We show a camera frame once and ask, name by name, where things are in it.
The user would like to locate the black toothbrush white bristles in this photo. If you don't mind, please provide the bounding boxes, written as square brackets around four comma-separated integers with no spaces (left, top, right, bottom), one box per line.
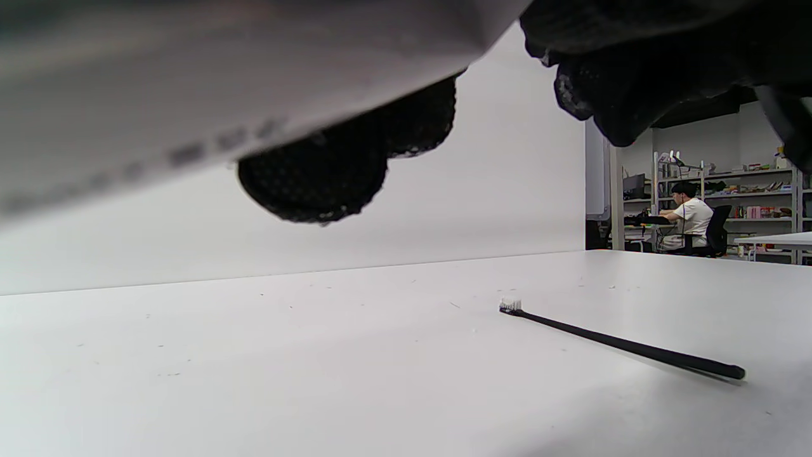
[499,298,747,383]

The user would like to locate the white backdrop board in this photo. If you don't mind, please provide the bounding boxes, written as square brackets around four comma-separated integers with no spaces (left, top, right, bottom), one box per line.
[0,25,587,296]

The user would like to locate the silver toothpaste tube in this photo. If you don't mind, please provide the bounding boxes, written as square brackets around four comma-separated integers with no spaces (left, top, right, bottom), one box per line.
[0,0,534,220]

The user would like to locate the white background table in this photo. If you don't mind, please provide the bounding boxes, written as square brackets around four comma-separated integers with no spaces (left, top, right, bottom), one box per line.
[735,232,812,262]

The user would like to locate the person's left hand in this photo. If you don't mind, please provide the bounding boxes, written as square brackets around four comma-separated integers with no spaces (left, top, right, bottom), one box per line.
[238,0,812,224]

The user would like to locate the metal storage shelf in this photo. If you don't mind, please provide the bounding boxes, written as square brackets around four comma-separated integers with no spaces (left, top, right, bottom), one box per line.
[653,151,801,262]

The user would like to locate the black office chair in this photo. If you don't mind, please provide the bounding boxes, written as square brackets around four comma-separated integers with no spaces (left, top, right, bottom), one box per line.
[688,204,734,258]

